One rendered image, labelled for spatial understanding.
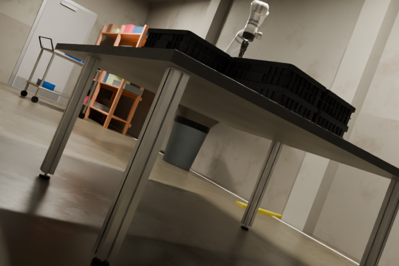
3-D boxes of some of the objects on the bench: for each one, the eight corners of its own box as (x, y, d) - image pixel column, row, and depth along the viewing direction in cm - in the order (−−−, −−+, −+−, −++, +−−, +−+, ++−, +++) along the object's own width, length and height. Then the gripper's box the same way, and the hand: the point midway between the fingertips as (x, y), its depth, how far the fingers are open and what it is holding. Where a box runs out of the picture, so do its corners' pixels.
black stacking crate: (252, 116, 220) (260, 96, 220) (284, 132, 238) (291, 114, 239) (310, 133, 188) (319, 110, 189) (341, 149, 207) (350, 128, 207)
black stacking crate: (215, 97, 201) (224, 76, 202) (252, 116, 220) (260, 96, 220) (272, 112, 170) (282, 86, 170) (310, 133, 188) (319, 110, 189)
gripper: (243, 34, 238) (233, 59, 237) (243, 27, 223) (233, 53, 222) (254, 38, 237) (244, 63, 236) (256, 31, 222) (246, 58, 221)
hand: (240, 56), depth 229 cm, fingers open, 5 cm apart
